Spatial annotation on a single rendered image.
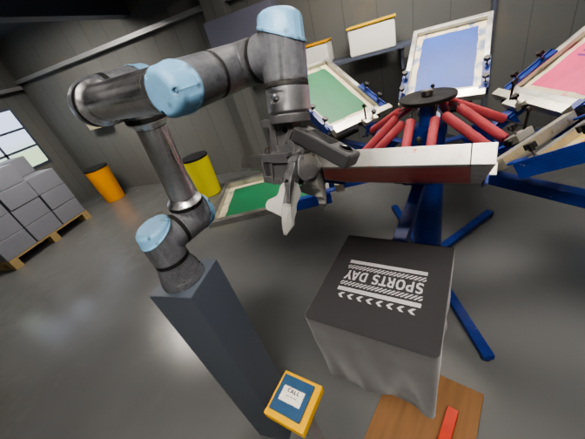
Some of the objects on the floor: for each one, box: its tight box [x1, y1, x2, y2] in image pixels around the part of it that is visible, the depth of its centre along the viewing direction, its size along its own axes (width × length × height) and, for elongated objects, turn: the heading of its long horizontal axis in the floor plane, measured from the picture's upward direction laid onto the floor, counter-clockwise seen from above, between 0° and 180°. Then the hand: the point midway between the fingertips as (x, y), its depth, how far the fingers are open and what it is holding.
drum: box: [182, 151, 221, 198], centre depth 458 cm, size 44×42×67 cm
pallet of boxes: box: [0, 156, 91, 270], centre depth 458 cm, size 141×90×134 cm, turn 7°
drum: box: [83, 163, 125, 203], centre depth 568 cm, size 45×45×71 cm
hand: (310, 222), depth 54 cm, fingers open, 14 cm apart
